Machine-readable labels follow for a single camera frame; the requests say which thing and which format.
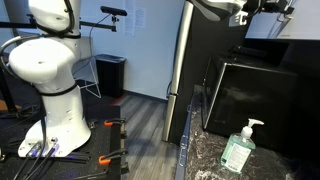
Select black bar camera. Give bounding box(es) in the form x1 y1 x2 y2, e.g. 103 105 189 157
99 5 129 18

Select white wire chair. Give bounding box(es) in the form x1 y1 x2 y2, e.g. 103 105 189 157
71 35 103 100

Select black base cable bundle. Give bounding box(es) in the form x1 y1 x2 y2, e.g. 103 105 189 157
11 106 62 180

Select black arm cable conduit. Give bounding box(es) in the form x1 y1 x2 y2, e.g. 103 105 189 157
0 0 83 88

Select green pump sanitizer bottle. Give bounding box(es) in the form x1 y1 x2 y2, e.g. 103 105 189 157
219 118 266 175

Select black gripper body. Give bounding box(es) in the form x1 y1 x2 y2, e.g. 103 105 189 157
247 0 270 14

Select black camera boom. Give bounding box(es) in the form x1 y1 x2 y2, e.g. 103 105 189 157
0 19 118 33

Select orange black clamp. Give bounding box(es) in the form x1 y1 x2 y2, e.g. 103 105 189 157
103 117 128 128
97 147 130 167

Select black trash bin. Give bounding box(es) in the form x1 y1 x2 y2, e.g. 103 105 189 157
94 53 127 99

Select white wall papers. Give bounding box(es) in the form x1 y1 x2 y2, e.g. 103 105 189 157
123 0 148 37

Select white cabinet door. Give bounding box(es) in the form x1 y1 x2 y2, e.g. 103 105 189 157
279 0 320 41
245 12 285 40

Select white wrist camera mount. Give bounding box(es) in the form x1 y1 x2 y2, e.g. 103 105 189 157
228 11 249 27

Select black steel microwave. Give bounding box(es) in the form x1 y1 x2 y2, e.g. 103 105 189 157
200 52 320 153

